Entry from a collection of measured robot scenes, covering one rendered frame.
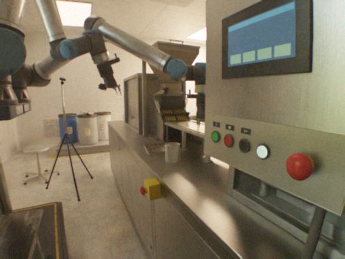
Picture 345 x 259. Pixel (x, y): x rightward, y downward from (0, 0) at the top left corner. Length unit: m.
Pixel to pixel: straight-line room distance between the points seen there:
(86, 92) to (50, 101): 0.86
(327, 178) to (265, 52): 0.22
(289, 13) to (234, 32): 0.12
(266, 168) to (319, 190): 0.10
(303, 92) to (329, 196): 0.15
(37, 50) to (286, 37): 5.07
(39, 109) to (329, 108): 5.06
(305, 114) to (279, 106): 0.05
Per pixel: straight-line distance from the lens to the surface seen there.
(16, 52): 0.80
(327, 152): 0.32
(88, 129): 4.05
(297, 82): 0.33
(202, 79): 1.05
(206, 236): 0.60
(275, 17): 0.37
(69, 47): 0.94
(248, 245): 0.53
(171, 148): 0.98
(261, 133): 0.37
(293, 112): 0.34
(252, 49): 0.39
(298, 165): 0.31
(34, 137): 5.21
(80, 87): 4.98
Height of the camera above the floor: 1.14
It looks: 10 degrees down
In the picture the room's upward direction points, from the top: straight up
